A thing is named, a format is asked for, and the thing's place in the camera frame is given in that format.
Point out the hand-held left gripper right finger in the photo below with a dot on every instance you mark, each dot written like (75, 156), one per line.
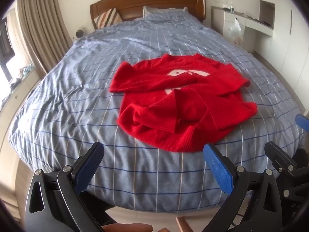
(217, 166)

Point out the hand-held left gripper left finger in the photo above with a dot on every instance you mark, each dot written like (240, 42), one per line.
(90, 160)

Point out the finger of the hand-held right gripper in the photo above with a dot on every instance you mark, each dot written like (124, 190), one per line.
(302, 123)
(277, 153)

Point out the red knit sweater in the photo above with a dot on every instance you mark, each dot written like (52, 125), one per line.
(169, 89)

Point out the pile of colourful clothes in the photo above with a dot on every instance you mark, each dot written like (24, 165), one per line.
(24, 73)

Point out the person's left hand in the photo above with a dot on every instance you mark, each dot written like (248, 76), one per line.
(130, 228)

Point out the blue plaid duvet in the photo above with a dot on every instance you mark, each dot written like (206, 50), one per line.
(72, 101)

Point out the beige window bench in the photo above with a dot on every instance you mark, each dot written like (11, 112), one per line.
(14, 106)

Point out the white built-in desk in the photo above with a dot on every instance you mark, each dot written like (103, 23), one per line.
(256, 24)

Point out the round grey bedside device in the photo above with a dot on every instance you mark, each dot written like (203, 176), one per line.
(80, 33)

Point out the small bottle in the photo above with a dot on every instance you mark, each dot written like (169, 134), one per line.
(232, 6)

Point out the window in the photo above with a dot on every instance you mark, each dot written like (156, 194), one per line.
(6, 50)

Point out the beige curtain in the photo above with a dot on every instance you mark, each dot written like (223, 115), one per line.
(41, 29)

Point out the striped pillow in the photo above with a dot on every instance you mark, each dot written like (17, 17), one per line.
(108, 18)

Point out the grey pillow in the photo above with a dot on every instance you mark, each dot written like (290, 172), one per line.
(157, 11)

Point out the wooden headboard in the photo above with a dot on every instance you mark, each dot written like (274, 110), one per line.
(157, 2)

